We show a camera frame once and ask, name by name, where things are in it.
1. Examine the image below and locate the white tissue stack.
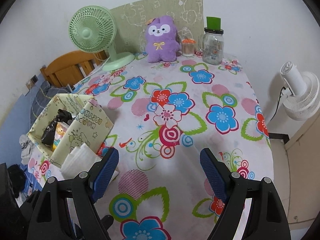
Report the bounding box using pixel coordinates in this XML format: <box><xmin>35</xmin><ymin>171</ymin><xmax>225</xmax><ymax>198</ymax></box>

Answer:
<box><xmin>60</xmin><ymin>142</ymin><xmax>119</xmax><ymax>182</ymax></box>

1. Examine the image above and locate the yellow cartoon tissue pack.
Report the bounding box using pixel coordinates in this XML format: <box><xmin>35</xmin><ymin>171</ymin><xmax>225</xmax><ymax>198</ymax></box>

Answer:
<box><xmin>52</xmin><ymin>122</ymin><xmax>69</xmax><ymax>151</ymax></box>

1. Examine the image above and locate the black plastic bag bundle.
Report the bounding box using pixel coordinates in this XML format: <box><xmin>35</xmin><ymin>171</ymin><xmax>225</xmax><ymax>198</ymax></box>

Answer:
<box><xmin>41</xmin><ymin>109</ymin><xmax>73</xmax><ymax>146</ymax></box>

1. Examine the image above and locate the floral tablecloth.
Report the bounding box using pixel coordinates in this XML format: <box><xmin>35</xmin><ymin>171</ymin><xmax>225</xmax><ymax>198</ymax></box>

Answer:
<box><xmin>27</xmin><ymin>51</ymin><xmax>273</xmax><ymax>240</ymax></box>

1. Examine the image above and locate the white crumpled cloth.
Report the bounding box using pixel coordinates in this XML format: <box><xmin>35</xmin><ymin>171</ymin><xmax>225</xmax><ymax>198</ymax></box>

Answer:
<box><xmin>19</xmin><ymin>134</ymin><xmax>34</xmax><ymax>165</ymax></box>

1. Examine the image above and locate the beige door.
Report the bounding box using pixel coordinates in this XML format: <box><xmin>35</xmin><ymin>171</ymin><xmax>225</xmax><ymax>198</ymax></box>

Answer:
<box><xmin>271</xmin><ymin>113</ymin><xmax>319</xmax><ymax>231</ymax></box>

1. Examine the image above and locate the grey plaid pillow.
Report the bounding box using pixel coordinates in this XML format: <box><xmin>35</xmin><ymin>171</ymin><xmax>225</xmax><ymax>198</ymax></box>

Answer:
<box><xmin>29</xmin><ymin>81</ymin><xmax>71</xmax><ymax>127</ymax></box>

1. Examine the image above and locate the white standing fan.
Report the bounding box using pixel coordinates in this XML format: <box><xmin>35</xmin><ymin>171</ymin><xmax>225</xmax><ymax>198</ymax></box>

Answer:
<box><xmin>276</xmin><ymin>61</ymin><xmax>319</xmax><ymax>121</ymax></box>

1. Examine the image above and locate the cotton swab jar orange lid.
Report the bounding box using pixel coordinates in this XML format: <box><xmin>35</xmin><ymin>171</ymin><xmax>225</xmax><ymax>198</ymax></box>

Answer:
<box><xmin>181</xmin><ymin>38</ymin><xmax>196</xmax><ymax>57</ymax></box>

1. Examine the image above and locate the glass jar with green cup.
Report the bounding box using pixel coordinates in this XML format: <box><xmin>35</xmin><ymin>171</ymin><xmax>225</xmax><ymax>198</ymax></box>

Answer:
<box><xmin>199</xmin><ymin>16</ymin><xmax>224</xmax><ymax>65</ymax></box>

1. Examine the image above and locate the purple plush toy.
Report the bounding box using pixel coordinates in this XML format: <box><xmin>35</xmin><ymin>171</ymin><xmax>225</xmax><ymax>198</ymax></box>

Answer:
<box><xmin>145</xmin><ymin>15</ymin><xmax>180</xmax><ymax>63</ymax></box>

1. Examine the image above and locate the green desk fan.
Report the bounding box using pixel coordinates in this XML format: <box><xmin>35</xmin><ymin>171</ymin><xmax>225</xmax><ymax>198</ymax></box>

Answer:
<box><xmin>68</xmin><ymin>5</ymin><xmax>135</xmax><ymax>72</ymax></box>

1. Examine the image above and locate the green patterned board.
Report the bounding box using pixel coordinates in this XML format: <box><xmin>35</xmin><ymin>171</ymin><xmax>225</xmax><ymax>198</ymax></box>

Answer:
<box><xmin>108</xmin><ymin>0</ymin><xmax>205</xmax><ymax>54</ymax></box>

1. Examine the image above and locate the wall socket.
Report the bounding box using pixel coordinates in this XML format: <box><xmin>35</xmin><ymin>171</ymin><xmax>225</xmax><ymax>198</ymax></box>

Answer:
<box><xmin>30</xmin><ymin>75</ymin><xmax>39</xmax><ymax>84</ymax></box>

